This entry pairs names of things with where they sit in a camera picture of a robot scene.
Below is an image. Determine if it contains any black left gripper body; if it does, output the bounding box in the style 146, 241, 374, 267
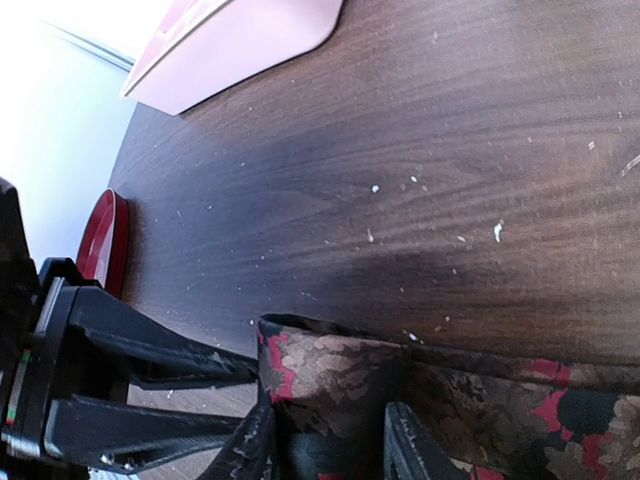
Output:
1, 181, 135, 475

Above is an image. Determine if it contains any dark floral patterned tie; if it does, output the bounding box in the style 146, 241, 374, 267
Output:
257, 314, 639, 479

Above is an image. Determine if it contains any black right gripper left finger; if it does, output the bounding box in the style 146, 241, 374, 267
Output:
204, 403, 275, 480

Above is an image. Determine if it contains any pink divided organizer box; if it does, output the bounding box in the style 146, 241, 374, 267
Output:
121, 0, 343, 116

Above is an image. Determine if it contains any red round tray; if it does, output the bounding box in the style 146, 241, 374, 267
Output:
76, 188, 130, 298

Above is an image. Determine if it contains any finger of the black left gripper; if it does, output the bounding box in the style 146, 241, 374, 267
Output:
44, 397, 242, 458
69, 287, 258, 390

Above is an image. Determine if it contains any left aluminium corner post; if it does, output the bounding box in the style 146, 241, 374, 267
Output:
40, 20, 134, 72

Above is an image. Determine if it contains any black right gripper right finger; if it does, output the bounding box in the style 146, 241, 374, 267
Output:
384, 402, 469, 480

